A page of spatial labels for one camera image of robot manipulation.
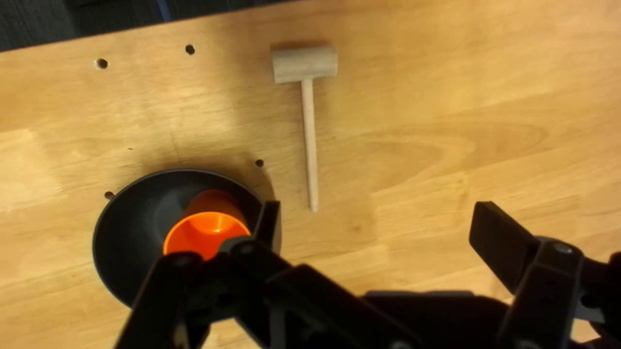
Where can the orange plastic cup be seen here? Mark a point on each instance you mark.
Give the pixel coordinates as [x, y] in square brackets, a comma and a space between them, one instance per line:
[206, 234]

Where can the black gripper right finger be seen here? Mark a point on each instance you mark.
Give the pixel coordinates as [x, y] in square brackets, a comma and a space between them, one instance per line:
[550, 284]

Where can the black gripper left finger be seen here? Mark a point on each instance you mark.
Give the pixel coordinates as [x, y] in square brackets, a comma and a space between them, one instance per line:
[194, 304]

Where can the dark grey bowl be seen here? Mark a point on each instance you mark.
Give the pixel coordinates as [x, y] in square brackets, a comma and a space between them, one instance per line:
[128, 234]

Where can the small wooden mallet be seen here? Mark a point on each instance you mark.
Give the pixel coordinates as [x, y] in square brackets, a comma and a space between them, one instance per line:
[303, 63]

